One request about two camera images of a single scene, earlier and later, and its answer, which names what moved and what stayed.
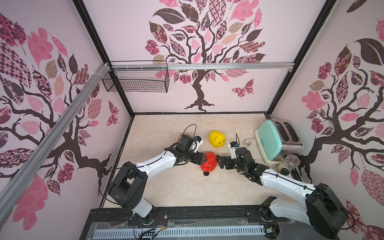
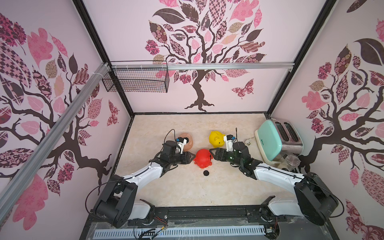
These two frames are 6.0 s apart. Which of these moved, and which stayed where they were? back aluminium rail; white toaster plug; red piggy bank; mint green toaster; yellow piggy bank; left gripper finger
Moved: left gripper finger; red piggy bank
Stayed: back aluminium rail; mint green toaster; white toaster plug; yellow piggy bank
